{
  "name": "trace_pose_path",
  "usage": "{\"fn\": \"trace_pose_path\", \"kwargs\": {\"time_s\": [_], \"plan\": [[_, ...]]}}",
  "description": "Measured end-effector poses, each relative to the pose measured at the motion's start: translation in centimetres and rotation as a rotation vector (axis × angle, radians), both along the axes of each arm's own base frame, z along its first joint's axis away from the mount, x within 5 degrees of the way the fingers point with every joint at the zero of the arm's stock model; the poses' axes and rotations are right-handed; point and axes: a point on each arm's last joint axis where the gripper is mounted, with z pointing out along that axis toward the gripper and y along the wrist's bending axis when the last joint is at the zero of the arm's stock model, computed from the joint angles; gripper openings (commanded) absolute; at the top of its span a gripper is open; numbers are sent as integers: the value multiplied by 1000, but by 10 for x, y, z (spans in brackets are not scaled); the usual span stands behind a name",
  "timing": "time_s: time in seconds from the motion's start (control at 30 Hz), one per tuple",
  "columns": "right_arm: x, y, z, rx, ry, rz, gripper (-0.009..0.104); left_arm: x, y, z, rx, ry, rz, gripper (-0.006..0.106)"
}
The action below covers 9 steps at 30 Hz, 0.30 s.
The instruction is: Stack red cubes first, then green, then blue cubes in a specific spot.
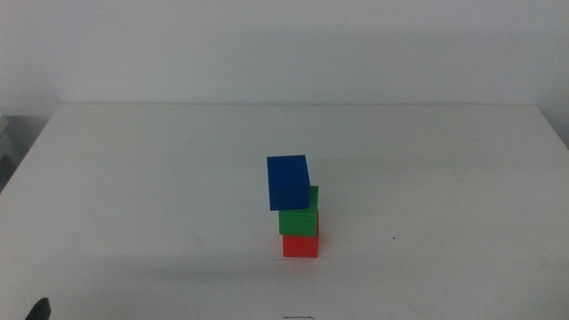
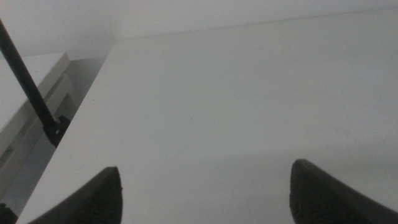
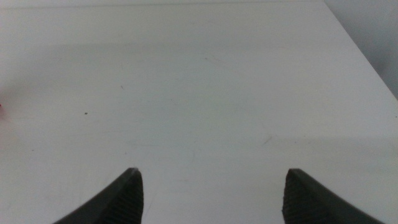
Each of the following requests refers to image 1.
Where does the blue cube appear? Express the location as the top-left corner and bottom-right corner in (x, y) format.
(266, 154), (311, 212)

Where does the green cube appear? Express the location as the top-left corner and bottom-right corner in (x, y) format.
(277, 185), (320, 237)

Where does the red cube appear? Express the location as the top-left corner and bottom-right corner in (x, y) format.
(282, 224), (321, 259)

